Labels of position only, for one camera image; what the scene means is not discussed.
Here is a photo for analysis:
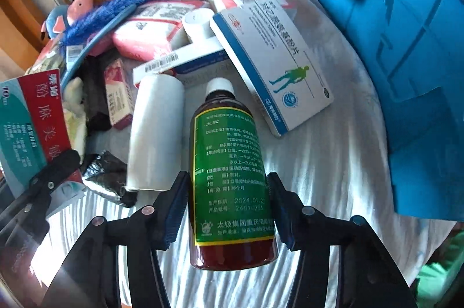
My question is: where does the white blue medicine box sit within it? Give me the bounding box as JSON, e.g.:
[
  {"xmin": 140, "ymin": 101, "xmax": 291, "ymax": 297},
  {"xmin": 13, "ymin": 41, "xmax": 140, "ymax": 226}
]
[{"xmin": 210, "ymin": 0, "xmax": 334, "ymax": 137}]

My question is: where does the black foil packet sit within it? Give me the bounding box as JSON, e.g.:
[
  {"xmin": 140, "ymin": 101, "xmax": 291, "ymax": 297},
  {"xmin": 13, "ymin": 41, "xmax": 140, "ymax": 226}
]
[{"xmin": 80, "ymin": 151, "xmax": 138, "ymax": 208}]

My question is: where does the pig plush blue shirt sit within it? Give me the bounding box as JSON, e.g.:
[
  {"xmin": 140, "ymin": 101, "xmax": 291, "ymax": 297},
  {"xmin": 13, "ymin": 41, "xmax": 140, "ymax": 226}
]
[{"xmin": 40, "ymin": 0, "xmax": 94, "ymax": 40}]

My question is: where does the small pink medicine box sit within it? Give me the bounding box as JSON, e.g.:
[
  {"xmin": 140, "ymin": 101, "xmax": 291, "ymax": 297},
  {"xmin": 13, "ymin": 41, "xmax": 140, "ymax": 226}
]
[{"xmin": 104, "ymin": 58, "xmax": 135, "ymax": 131}]

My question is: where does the blue plastic storage crate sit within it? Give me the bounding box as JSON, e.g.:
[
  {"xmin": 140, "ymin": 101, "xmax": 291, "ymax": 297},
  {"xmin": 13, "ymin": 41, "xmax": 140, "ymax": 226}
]
[{"xmin": 270, "ymin": 0, "xmax": 464, "ymax": 222}]

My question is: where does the white paper roll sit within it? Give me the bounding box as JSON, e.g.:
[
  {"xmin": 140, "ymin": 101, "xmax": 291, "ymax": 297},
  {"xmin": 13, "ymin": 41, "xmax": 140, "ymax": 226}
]
[{"xmin": 127, "ymin": 74, "xmax": 185, "ymax": 192}]

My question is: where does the long white barcode box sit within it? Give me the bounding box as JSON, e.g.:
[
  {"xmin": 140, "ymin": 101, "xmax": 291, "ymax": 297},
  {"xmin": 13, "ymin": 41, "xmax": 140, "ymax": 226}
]
[{"xmin": 132, "ymin": 37, "xmax": 230, "ymax": 88}]

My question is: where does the red teal medicine box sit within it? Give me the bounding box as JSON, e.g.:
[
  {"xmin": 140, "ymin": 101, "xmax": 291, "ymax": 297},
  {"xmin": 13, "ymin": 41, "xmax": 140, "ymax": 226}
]
[{"xmin": 1, "ymin": 69, "xmax": 71, "ymax": 198}]

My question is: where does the pink tissue pack left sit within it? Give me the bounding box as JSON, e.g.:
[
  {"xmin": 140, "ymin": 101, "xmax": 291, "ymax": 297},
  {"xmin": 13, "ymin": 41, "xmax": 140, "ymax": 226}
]
[{"xmin": 112, "ymin": 0, "xmax": 209, "ymax": 61}]

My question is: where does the white plush toy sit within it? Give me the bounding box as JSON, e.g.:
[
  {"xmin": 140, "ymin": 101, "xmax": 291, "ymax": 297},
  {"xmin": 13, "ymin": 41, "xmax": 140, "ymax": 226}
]
[{"xmin": 62, "ymin": 77, "xmax": 87, "ymax": 161}]

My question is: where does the brown medicine bottle green label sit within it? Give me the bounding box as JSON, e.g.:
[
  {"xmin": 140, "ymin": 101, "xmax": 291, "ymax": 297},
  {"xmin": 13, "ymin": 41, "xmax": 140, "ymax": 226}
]
[{"xmin": 189, "ymin": 78, "xmax": 277, "ymax": 271}]

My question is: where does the blue plastic hanger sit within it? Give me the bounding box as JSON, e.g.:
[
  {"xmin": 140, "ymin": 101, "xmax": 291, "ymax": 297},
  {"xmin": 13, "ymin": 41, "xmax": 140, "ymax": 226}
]
[{"xmin": 59, "ymin": 2, "xmax": 138, "ymax": 90}]

